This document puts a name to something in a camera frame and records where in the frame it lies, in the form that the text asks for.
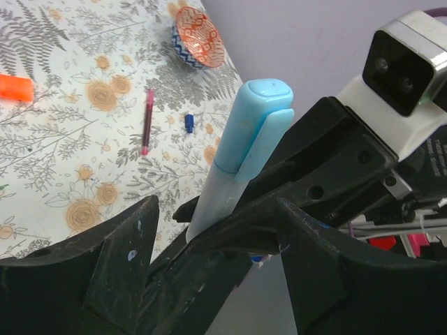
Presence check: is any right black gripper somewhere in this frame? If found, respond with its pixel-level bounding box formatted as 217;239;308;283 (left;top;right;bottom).
286;98;446;257

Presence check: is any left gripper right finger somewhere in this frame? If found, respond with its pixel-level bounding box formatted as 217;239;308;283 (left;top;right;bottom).
275;198;446;334

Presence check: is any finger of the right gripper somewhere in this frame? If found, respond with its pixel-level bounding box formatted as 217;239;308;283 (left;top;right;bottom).
139;246;254;335
188;161;314;255

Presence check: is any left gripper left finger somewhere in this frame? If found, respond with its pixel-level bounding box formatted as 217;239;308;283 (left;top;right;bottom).
1;196;159;334

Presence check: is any light blue highlighter cap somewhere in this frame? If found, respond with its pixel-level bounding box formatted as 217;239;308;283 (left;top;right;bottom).
214;79;294;184

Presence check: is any blue pen cap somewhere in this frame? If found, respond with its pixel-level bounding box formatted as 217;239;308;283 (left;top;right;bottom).
184;114;194;133

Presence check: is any light blue highlighter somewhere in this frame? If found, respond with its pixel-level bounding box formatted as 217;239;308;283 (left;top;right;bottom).
186;163;247;243

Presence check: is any pink pen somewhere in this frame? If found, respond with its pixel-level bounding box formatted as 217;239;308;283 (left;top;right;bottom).
141;89;154;156

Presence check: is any red patterned bowl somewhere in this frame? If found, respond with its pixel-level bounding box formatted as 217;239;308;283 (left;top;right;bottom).
171;6;226;69

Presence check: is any orange highlighter cap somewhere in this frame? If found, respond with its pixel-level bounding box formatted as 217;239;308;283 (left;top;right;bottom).
0;74;34;102

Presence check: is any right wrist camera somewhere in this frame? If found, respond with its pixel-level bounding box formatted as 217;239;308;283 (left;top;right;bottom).
337;10;446;161

